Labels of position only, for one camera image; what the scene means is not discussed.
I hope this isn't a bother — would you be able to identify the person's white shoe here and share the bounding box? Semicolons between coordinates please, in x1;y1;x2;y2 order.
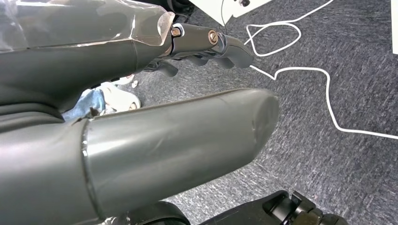
62;74;142;122

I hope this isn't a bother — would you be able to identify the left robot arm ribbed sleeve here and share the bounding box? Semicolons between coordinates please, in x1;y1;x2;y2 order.
0;103;65;134

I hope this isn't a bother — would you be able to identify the white desk foot plate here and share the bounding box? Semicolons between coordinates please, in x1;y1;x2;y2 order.
190;0;273;27

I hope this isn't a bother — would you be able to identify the white panel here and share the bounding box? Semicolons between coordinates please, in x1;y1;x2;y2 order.
391;0;398;55

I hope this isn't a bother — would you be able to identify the white looped floor cable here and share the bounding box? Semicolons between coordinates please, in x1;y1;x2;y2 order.
244;0;398;140

